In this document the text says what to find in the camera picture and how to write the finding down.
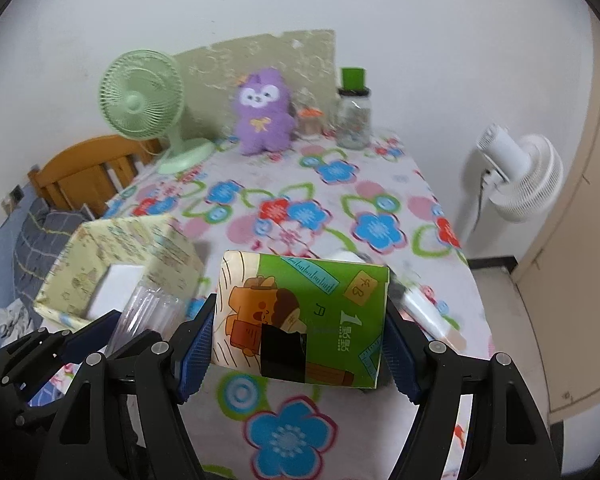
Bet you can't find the yellow patterned storage box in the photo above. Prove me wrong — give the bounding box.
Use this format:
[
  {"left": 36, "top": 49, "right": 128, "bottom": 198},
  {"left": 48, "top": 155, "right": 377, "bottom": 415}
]
[{"left": 33, "top": 214, "right": 204, "bottom": 330}]

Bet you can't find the clear plastic bag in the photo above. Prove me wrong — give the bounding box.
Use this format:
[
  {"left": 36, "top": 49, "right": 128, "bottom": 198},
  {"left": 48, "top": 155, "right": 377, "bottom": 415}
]
[{"left": 105, "top": 283, "right": 188, "bottom": 356}]

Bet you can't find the grey plaid pillow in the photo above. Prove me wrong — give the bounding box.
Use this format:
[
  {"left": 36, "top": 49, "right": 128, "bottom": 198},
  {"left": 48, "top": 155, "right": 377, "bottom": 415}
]
[{"left": 12, "top": 197, "right": 87, "bottom": 308}]

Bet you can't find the wooden bed headboard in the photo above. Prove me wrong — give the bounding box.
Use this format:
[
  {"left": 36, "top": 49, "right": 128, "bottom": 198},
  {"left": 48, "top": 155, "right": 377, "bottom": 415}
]
[{"left": 28, "top": 134, "right": 163, "bottom": 218}]

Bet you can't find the green desk fan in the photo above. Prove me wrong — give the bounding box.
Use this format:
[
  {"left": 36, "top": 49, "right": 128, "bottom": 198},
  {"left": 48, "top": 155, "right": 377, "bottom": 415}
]
[{"left": 98, "top": 49, "right": 214, "bottom": 174}]

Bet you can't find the white standing fan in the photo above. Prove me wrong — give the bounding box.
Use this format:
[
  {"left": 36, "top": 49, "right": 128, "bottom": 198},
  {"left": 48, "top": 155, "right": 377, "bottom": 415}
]
[{"left": 460, "top": 124, "right": 564, "bottom": 243}]

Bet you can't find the floral tablecloth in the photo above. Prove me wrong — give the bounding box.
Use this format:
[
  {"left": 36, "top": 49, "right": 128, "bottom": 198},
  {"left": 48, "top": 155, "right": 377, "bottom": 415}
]
[{"left": 107, "top": 133, "right": 493, "bottom": 479}]

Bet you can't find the purple plush toy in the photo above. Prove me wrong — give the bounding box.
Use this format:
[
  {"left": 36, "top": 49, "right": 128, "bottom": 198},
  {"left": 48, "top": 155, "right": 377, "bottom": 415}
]
[{"left": 234, "top": 67, "right": 296, "bottom": 156}]

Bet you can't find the cotton swab container orange lid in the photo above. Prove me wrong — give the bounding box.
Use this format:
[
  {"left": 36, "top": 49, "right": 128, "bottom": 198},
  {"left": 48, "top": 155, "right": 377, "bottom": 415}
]
[{"left": 297, "top": 107, "right": 324, "bottom": 138}]

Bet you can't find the glass jar with green lid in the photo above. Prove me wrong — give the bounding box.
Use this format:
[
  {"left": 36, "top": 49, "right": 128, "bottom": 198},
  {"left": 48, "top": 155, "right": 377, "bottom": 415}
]
[{"left": 335, "top": 67, "right": 372, "bottom": 150}]

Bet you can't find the beige patterned board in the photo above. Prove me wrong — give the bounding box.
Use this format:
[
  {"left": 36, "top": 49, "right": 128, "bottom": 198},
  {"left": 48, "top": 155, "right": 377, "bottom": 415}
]
[{"left": 174, "top": 29, "right": 337, "bottom": 140}]

